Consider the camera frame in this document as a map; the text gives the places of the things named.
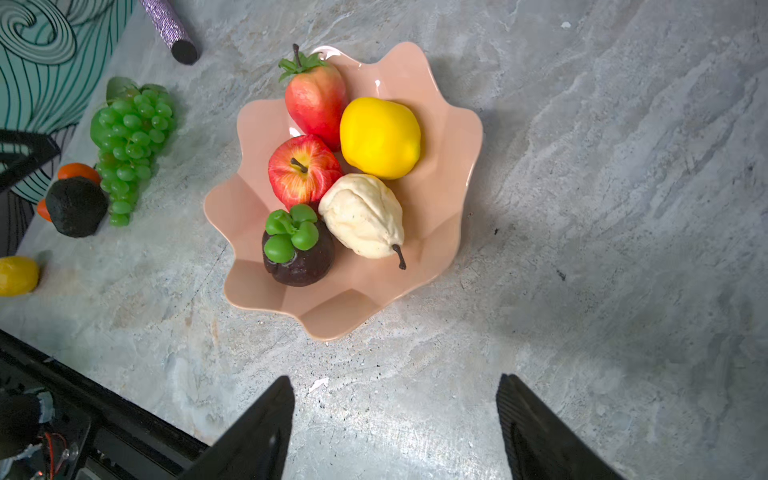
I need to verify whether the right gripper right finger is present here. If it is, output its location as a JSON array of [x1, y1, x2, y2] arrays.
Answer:
[[496, 374, 622, 480]]

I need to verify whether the green fake grape bunch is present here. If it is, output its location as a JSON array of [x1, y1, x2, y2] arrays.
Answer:
[[90, 77, 176, 227]]

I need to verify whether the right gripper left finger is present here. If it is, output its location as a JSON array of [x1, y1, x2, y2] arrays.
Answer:
[[181, 376, 295, 480]]

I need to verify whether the pale fake pear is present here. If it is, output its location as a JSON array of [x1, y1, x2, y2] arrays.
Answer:
[[319, 173, 407, 270]]

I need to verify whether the dark brown fake fruit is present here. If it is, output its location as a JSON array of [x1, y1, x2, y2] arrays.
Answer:
[[262, 204, 335, 287]]

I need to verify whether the pink wavy fruit bowl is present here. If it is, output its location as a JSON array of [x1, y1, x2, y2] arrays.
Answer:
[[204, 42, 484, 341]]

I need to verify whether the purple sprinkle tube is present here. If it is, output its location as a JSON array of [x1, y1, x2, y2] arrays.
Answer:
[[140, 0, 200, 65]]

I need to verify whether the dark fake avocado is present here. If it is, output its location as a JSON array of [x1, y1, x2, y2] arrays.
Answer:
[[46, 177, 109, 238]]

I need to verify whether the red fake strawberry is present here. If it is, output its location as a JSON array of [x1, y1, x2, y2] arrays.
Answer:
[[279, 44, 349, 152]]

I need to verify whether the yellow fake lemon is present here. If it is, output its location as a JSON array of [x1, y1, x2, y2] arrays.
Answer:
[[340, 97, 422, 180]]

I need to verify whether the orange fake tangerine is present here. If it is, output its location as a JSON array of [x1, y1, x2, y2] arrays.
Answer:
[[57, 163, 101, 185], [36, 199, 52, 222]]

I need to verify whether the small yellow fake pepper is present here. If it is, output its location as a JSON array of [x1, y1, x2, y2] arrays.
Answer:
[[0, 256, 39, 297]]

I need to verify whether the red fake apple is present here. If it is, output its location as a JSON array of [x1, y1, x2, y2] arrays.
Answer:
[[267, 135, 344, 210]]

